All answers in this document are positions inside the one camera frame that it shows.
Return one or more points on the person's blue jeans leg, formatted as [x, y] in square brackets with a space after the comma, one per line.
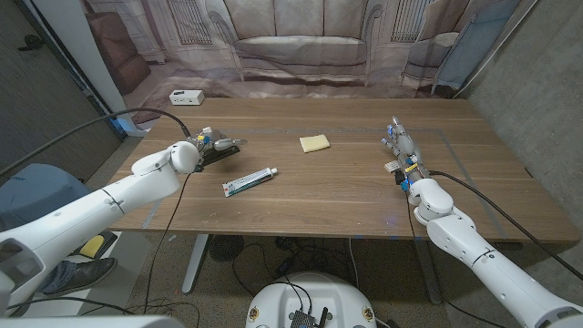
[61, 275]

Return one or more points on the yellow sticky note pad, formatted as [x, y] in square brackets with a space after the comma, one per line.
[314, 143]

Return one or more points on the black antenna module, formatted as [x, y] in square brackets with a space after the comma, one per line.
[304, 319]

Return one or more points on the black stapler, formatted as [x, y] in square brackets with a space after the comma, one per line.
[221, 156]

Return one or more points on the white flat floor panel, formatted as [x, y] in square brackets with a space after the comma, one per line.
[132, 259]

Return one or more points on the white table leg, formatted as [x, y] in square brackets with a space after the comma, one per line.
[196, 264]

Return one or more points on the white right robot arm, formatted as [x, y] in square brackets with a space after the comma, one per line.
[501, 278]

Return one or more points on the plain dark grey shoe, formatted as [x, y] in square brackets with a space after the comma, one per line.
[93, 273]

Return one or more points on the black shoe with yellow patch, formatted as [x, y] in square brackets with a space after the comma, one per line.
[93, 246]

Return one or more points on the blue plastic chair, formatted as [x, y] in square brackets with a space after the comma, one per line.
[41, 191]

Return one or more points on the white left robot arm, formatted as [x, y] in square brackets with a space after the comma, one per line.
[91, 214]

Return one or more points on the small white printed tag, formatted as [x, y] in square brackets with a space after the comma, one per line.
[391, 166]

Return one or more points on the grey table leg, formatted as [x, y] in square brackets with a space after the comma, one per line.
[428, 273]

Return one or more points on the white robot torso base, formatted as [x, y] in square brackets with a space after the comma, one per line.
[309, 291]

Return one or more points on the printed sofa room backdrop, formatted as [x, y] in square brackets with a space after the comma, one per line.
[296, 45]

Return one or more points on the round black floor fan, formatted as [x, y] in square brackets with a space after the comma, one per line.
[226, 247]

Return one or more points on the white green toothpaste tube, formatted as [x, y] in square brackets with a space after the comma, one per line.
[248, 181]

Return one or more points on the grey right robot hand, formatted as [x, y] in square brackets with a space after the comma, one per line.
[407, 148]

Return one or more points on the white power strip box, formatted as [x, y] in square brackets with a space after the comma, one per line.
[186, 97]

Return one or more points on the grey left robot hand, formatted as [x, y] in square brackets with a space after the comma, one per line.
[214, 141]

